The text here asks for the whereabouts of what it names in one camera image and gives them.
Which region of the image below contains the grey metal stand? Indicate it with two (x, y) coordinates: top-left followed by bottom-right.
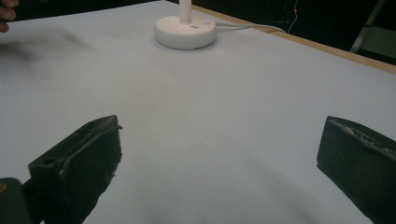
(349, 0), (396, 60)

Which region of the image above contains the white round lamp base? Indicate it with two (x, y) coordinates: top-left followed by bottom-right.
(153, 0), (218, 50)

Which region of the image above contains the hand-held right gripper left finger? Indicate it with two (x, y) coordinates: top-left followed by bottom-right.
(27, 114), (123, 224)

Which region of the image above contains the thin white hanging cable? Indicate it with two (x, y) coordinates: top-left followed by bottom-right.
(288, 0), (301, 35)

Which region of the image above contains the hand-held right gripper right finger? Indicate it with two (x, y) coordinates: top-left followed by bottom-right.
(316, 116), (396, 224)

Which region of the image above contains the white lamp cable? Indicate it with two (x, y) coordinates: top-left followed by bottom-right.
(214, 21), (287, 34)

